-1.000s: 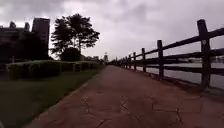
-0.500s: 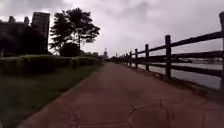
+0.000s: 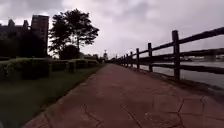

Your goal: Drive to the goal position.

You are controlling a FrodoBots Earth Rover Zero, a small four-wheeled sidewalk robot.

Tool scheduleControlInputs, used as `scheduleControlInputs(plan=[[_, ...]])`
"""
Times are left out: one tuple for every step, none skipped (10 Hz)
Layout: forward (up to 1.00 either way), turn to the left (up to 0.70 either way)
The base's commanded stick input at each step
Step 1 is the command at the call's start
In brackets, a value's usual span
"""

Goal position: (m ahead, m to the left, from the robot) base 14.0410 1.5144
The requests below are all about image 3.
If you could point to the grey water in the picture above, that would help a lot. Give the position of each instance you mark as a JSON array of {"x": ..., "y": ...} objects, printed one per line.
[{"x": 203, "y": 75}]

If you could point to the low green hedge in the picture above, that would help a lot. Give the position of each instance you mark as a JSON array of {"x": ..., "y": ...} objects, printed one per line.
[{"x": 33, "y": 66}]

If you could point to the dark wooden rail fence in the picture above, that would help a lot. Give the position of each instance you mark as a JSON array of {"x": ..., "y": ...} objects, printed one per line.
[{"x": 175, "y": 53}]

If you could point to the grass strip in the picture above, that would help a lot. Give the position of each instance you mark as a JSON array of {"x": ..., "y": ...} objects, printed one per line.
[{"x": 36, "y": 93}]

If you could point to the group of trees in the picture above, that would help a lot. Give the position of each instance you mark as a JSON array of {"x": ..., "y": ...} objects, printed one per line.
[{"x": 71, "y": 33}]

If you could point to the tall buildings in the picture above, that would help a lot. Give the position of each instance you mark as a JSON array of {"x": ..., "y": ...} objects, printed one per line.
[{"x": 25, "y": 33}]

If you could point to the red paved path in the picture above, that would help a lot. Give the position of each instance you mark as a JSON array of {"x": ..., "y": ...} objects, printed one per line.
[{"x": 123, "y": 100}]

